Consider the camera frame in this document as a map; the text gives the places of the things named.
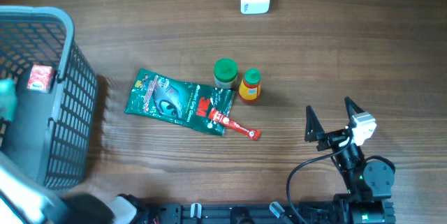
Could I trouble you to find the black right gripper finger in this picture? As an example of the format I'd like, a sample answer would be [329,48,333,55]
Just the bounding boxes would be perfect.
[305,105,325,142]
[344,96,364,118]

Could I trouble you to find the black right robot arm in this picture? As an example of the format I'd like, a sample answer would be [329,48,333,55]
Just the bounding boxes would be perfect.
[297,97,395,223]

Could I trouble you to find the orange sauce bottle green cap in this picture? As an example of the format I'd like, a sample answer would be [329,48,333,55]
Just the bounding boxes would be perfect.
[238,68,261,104]

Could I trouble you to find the green lid jar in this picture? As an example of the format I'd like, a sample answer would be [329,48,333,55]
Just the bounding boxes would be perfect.
[214,58,238,89]

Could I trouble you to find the green 3M gloves package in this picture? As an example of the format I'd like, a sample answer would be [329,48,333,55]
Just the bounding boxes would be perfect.
[125,68,235,135]

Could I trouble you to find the grey plastic mesh basket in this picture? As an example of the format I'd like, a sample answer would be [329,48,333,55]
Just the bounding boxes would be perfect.
[1,6,98,192]

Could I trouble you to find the teal tissue pack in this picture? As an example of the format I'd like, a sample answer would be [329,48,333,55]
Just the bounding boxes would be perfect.
[0,79,17,121]

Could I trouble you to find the red small snack box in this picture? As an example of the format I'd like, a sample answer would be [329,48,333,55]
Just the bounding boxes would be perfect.
[27,64,54,93]

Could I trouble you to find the red stick sachet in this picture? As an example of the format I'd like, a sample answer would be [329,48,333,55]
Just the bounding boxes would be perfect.
[208,108,261,141]

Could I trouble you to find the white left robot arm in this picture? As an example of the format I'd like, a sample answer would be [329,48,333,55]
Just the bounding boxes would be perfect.
[1,154,138,223]

